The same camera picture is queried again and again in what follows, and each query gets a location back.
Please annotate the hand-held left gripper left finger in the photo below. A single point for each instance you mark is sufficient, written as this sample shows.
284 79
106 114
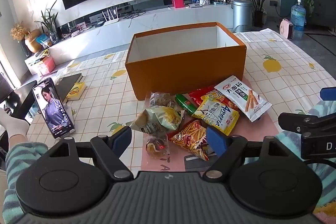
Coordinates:
122 137

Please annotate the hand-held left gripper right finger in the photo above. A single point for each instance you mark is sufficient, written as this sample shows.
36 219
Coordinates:
215 140

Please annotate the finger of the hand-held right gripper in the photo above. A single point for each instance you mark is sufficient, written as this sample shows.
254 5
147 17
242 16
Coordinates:
294 120
328 94

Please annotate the red fries snack packet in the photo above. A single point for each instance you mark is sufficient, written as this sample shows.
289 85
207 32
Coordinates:
190 137

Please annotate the clear pastry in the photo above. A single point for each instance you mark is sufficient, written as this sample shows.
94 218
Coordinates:
156 146

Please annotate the orange cardboard box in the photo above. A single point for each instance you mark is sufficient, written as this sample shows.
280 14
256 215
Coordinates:
183 69

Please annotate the yellow snack packet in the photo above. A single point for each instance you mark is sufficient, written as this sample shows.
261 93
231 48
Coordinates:
216 115

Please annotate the person's right pajama leg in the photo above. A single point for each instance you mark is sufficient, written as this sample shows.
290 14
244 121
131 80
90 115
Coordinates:
323 182

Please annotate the person's pajama leg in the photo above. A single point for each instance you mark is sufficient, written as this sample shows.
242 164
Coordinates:
323 182
23 161

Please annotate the pale green snack packet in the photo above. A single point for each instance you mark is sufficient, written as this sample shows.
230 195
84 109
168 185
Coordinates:
157 119

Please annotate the lemon print tablecloth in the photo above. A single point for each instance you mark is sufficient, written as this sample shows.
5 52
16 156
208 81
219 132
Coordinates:
288 77

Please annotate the white breadstick snack packet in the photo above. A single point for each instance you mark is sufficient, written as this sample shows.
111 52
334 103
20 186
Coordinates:
241 98

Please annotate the clear wrapped brown biscuits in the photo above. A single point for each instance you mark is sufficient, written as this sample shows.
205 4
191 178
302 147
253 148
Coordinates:
161 100

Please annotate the yellow tissue pack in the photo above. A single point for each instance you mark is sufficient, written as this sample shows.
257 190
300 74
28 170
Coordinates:
76 91

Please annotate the smartphone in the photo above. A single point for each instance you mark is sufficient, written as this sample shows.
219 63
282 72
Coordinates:
51 108

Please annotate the pink space heater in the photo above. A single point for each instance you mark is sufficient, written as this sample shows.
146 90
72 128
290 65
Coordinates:
286 29

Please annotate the black book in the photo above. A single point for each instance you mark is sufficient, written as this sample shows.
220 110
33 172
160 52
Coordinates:
67 83

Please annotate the blue water bottle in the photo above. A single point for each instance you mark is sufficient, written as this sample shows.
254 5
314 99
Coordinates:
298 19

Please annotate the dark grey cabinet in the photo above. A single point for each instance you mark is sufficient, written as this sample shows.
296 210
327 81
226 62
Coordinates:
324 3

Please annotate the person's left pajama leg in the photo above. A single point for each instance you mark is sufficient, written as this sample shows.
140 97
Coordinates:
23 161

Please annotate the pink carton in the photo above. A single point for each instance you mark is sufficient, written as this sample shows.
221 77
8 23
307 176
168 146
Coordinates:
47 65

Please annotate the person's white sock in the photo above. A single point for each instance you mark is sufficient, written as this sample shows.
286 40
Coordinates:
13 124

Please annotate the black coffee table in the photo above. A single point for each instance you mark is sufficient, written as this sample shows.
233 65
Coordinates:
18 98

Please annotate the potted snake plant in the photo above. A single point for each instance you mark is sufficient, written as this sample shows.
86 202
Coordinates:
258 3

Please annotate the black set-top box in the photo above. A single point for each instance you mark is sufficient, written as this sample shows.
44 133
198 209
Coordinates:
99 24

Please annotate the silver trash can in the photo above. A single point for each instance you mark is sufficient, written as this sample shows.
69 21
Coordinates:
242 16

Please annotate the white television cabinet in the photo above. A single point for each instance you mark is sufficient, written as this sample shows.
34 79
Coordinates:
147 22

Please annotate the white router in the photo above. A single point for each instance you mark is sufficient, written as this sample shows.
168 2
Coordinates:
110 19

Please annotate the blue snack bag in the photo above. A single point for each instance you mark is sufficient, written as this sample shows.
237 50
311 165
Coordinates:
44 40

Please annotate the tan gourd vase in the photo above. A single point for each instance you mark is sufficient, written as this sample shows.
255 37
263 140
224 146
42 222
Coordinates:
33 41

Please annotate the green plant in glass vase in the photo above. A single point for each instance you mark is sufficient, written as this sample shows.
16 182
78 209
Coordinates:
51 24

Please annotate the pink storage box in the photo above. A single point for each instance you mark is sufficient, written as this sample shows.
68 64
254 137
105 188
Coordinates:
178 2

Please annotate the dried yellow flowers in vase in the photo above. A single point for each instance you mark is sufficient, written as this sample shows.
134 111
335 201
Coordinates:
19 32

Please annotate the wall socket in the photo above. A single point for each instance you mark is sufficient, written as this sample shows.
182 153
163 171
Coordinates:
274 3

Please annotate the small pink photo frame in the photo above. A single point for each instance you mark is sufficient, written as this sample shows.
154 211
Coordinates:
81 26

